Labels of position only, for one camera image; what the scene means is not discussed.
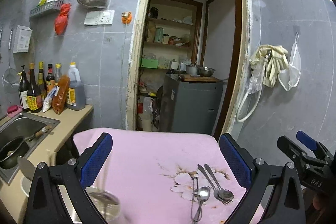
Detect steel spoon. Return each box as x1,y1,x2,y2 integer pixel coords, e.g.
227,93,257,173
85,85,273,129
205,164,234,201
86,159,121,223
194,186,211,222

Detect metal peeler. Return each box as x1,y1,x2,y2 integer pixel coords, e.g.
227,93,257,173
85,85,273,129
189,171,199,223

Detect steel fork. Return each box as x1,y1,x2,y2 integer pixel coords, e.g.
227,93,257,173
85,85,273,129
198,164,233,205

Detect right hand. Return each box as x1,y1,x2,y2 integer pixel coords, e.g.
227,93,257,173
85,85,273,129
302,188,336,224

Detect beige countertop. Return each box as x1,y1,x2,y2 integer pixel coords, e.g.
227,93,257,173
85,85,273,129
1,105,93,223

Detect black frying pan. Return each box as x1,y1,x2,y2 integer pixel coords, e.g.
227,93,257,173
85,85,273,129
0,123,53,170

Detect clear plastic bag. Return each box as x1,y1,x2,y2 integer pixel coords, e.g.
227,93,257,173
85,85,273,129
278,31,301,92

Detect steel sink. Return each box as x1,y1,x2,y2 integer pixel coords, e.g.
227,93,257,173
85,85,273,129
1,112,60,185

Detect cream rubber gloves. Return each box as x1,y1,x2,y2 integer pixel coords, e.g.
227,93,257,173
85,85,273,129
249,44,289,88

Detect white snack packet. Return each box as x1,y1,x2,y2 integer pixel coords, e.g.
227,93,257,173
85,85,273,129
42,86,59,113

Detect pink sponge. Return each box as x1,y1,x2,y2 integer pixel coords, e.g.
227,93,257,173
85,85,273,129
7,105,23,118

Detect dark sauce bottle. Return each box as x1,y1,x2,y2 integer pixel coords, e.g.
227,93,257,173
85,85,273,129
27,63,43,113
18,65,30,111

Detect large soy sauce jug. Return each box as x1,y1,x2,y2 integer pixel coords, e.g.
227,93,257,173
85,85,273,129
66,62,86,111

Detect pink floral tablecloth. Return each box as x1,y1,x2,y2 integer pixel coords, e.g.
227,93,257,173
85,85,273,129
73,128,245,223

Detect red cap sauce bottle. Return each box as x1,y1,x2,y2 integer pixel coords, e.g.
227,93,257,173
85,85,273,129
46,64,56,93

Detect orange spice packet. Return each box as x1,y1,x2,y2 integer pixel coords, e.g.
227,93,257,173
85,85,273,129
52,75,70,115

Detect steel bowl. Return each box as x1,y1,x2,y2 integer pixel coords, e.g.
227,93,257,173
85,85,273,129
198,67,216,77

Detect grey refrigerator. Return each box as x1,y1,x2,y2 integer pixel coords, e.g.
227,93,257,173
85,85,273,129
159,74,223,135

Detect yellow cap clear bottle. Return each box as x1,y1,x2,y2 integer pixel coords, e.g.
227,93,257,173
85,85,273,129
55,63,62,83

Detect steel pot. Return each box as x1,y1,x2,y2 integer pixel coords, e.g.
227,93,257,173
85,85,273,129
186,64,198,75

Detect white tissue box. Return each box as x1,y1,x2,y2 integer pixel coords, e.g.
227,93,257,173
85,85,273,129
13,25,33,53

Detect green box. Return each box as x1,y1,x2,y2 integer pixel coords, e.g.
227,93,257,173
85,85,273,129
141,58,158,69

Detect red plastic bag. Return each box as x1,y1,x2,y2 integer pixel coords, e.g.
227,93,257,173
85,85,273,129
54,3,71,35

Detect wooden door frame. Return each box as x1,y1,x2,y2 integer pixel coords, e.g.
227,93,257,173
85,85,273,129
125,0,261,138

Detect wire mesh strainer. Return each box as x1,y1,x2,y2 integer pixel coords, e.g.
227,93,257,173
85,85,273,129
2,28,19,94

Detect wall switch plate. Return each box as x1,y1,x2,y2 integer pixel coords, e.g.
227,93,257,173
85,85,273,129
84,10,114,26

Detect grey wall shelf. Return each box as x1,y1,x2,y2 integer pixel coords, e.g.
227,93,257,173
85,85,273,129
30,0,64,18

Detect orange wall plug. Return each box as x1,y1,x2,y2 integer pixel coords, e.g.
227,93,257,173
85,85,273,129
121,11,133,25

